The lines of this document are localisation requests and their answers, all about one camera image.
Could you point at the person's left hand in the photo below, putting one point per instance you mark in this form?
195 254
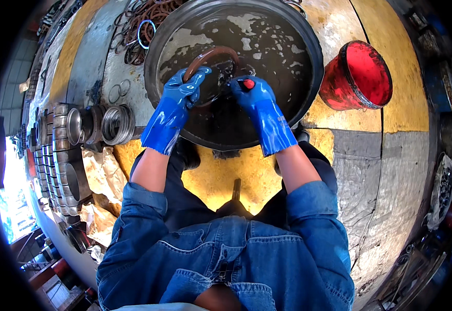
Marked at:
179 87

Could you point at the person's right hand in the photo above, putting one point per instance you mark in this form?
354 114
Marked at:
257 92

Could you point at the person's left fingers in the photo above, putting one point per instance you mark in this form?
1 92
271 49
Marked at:
196 76

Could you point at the person's right fingers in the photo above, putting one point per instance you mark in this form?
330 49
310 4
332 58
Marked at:
236 86

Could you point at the large black wash basin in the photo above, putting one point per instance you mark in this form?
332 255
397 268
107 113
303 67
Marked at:
280 58

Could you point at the pile of rubber rings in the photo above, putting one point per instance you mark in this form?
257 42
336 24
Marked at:
138 27

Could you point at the stack of metal rings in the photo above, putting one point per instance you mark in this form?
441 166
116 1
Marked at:
118 124

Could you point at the red bucket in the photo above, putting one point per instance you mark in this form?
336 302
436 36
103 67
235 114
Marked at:
360 74

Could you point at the short metal cylinder sleeve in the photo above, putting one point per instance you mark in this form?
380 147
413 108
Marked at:
80 125

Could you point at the crumpled brown paper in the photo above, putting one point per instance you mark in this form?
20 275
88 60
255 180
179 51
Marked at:
101 175

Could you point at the row of metal cylinder liners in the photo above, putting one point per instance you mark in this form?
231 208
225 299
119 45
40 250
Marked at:
60 171

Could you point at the person's body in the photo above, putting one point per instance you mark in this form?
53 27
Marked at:
229 256

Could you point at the round metal machine part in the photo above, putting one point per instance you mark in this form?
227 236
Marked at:
441 190

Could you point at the cluttered workshop shelf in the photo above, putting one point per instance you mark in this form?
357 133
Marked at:
51 264

